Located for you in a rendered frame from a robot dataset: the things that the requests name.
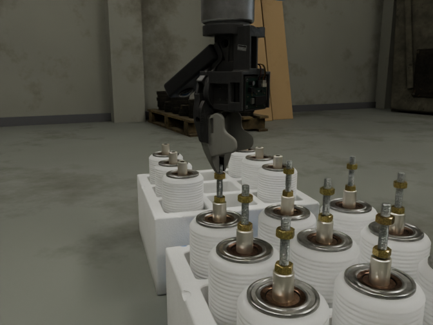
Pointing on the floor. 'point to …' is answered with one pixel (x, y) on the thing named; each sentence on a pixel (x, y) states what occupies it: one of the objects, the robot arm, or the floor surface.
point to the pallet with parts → (184, 109)
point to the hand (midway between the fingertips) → (216, 162)
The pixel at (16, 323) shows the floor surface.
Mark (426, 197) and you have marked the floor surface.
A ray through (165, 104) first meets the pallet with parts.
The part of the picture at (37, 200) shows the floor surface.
